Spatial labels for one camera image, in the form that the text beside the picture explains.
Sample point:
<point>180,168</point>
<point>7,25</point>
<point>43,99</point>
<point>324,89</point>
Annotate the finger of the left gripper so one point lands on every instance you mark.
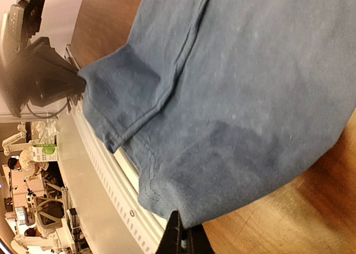
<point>56,79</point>

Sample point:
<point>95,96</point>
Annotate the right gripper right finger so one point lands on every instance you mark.
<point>197,241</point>

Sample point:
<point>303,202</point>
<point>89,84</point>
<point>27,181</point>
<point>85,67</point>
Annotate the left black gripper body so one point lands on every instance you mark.
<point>30,77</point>

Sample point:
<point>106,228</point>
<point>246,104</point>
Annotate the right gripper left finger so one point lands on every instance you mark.
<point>174,239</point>

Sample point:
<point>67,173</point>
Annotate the blue polo shirt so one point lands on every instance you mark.
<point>221,102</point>

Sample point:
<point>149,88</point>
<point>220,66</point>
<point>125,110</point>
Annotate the green white carton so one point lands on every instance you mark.
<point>44,153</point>

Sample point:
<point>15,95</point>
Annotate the background person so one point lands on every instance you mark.
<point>25,162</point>

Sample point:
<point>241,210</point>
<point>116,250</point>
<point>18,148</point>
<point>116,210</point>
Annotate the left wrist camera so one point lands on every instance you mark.
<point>19,24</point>

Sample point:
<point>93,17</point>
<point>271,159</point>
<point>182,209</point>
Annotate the front aluminium rail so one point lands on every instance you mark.
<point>103,188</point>

